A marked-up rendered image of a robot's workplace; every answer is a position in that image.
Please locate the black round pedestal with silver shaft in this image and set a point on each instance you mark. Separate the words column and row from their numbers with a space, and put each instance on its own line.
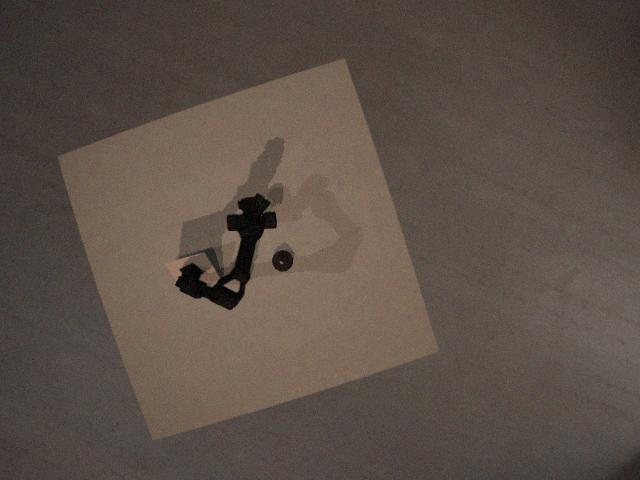
column 282, row 261

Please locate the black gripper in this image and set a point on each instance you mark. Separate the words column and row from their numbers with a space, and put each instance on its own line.
column 270, row 221

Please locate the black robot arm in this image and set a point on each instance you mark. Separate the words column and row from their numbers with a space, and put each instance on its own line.
column 250, row 226

